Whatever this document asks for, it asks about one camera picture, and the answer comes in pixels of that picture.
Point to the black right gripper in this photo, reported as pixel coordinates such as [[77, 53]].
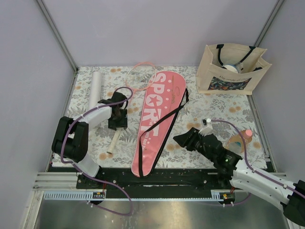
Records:
[[187, 140]]

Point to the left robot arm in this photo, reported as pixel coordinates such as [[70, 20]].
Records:
[[71, 140]]

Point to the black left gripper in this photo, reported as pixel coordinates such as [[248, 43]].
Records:
[[122, 124]]

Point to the white shuttlecock tube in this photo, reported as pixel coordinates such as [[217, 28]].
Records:
[[95, 90]]

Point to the floral table cloth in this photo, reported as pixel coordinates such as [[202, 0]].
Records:
[[230, 113]]

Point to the white slotted cable duct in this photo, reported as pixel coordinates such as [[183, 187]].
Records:
[[142, 193]]

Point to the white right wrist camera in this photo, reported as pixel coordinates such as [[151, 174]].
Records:
[[207, 126]]

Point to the water bottle in tote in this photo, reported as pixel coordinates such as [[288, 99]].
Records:
[[236, 68]]

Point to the pink racket bag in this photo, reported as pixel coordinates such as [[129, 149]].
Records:
[[162, 102]]

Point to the beige canvas tote bag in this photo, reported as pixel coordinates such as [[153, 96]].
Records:
[[211, 78]]

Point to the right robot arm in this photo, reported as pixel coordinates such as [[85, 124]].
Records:
[[287, 196]]

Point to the pink capped bottle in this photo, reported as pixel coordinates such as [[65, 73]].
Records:
[[235, 143]]

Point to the pink racket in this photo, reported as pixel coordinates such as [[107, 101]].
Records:
[[140, 77]]

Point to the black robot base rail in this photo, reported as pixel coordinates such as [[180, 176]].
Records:
[[203, 179]]

